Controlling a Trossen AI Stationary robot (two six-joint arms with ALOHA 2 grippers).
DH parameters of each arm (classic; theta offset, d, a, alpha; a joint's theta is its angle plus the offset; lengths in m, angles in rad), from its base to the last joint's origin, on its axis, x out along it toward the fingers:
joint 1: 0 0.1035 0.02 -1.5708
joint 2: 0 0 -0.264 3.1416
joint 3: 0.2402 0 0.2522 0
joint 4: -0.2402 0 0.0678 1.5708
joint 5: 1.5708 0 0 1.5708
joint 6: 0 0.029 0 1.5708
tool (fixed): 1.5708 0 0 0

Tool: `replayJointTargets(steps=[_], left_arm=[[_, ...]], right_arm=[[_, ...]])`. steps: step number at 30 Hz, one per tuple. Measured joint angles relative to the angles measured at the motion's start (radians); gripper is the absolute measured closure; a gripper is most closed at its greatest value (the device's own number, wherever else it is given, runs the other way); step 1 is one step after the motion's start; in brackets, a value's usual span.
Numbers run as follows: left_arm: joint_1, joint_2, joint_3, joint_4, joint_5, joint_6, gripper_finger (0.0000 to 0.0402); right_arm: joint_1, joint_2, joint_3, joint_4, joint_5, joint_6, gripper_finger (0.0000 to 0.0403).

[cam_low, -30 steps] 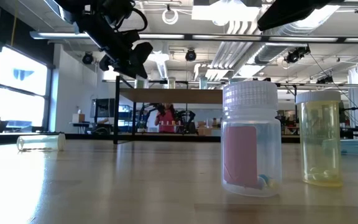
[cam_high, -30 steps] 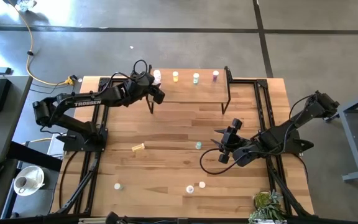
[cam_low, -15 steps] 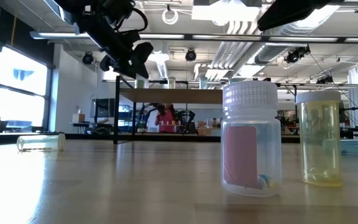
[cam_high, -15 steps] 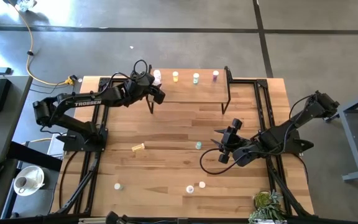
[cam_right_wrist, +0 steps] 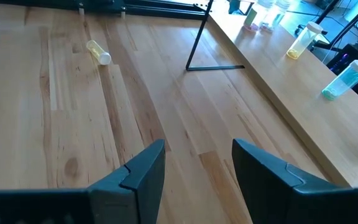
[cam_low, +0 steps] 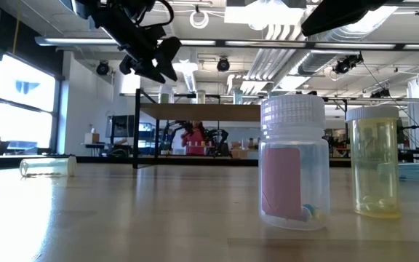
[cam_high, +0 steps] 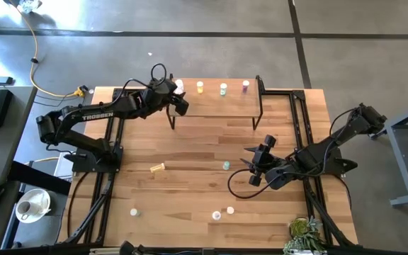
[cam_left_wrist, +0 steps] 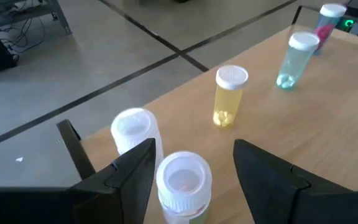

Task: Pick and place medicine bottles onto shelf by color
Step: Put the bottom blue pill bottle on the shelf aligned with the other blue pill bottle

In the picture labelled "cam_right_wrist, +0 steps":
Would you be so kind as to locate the wooden shelf black legs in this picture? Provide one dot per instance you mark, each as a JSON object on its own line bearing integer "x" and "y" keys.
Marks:
{"x": 291, "y": 93}

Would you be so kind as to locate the black aluminium table frame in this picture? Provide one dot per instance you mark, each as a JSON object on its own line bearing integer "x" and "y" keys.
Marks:
{"x": 154, "y": 11}

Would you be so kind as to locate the clear bottle sideways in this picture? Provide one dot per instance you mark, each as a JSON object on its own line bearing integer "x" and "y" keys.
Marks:
{"x": 98, "y": 52}

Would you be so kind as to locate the teal pill vial white cap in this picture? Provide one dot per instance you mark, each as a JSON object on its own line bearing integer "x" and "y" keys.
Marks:
{"x": 343, "y": 82}

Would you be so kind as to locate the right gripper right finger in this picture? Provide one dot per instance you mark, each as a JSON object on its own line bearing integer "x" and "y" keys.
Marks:
{"x": 275, "y": 193}

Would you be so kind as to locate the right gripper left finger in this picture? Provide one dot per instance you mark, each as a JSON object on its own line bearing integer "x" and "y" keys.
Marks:
{"x": 135, "y": 193}

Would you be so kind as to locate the clear bottle blue label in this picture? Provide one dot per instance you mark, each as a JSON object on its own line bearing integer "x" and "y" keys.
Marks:
{"x": 275, "y": 18}

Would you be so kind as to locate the clear bottle green label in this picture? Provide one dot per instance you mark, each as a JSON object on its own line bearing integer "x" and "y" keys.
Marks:
{"x": 251, "y": 18}

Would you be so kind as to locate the yellow pill vial white cap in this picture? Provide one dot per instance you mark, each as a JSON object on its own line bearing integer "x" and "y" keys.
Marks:
{"x": 301, "y": 42}

